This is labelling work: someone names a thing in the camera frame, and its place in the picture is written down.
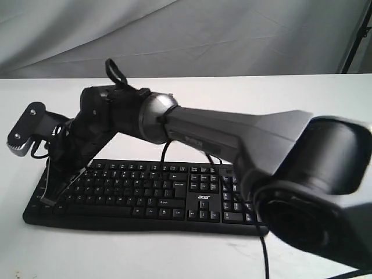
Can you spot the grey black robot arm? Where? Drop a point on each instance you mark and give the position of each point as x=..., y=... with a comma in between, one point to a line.
x=309, y=178

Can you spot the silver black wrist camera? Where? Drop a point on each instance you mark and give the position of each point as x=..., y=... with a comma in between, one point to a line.
x=35, y=125

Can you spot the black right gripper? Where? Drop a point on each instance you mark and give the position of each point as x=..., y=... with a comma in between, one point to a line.
x=75, y=146

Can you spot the black acer keyboard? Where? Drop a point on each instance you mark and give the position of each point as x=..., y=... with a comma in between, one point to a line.
x=134, y=196

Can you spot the black tripod stand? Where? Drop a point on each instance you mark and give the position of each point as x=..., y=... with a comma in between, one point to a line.
x=360, y=33

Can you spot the grey backdrop cloth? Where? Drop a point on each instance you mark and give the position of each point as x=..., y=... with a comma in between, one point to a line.
x=72, y=39

